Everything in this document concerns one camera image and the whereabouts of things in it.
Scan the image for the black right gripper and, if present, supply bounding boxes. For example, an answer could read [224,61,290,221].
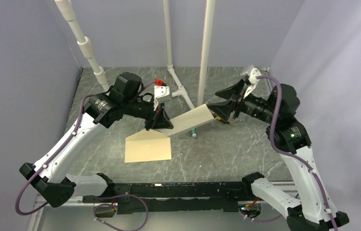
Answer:
[206,79,278,124]

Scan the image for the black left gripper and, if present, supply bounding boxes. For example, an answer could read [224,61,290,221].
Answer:
[124,97,174,131]

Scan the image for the white letter paper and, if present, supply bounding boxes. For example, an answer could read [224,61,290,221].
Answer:
[157,104,215,138]

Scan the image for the tan paper envelope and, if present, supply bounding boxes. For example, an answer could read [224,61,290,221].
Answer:
[124,130,172,163]

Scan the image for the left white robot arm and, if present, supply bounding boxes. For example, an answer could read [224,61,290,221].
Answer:
[19,72,174,207]

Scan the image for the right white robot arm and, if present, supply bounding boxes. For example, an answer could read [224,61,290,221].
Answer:
[207,80,349,231]

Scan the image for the white green glue stick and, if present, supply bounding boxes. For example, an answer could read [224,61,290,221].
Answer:
[191,129,197,138]

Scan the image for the yellow handled pliers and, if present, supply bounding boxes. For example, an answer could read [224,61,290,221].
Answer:
[215,115,231,125]

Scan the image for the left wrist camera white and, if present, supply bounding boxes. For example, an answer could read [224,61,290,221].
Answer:
[154,85,172,109]

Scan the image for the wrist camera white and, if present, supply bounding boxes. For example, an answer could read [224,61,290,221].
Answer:
[240,65,262,99]
[154,85,172,109]

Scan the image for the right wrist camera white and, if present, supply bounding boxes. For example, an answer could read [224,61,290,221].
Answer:
[240,65,262,99]

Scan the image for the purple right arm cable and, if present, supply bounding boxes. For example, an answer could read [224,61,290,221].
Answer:
[256,75,340,231]

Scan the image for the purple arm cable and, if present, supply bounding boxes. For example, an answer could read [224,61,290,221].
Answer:
[256,75,340,231]
[15,79,159,217]

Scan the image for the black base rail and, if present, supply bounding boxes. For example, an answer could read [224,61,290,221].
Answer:
[82,181,257,215]

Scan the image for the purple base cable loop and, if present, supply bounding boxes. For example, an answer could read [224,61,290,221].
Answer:
[93,194,149,231]

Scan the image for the white PVC pipe frame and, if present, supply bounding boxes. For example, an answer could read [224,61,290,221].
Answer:
[52,0,207,113]

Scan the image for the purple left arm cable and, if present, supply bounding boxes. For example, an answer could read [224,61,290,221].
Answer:
[15,79,159,217]

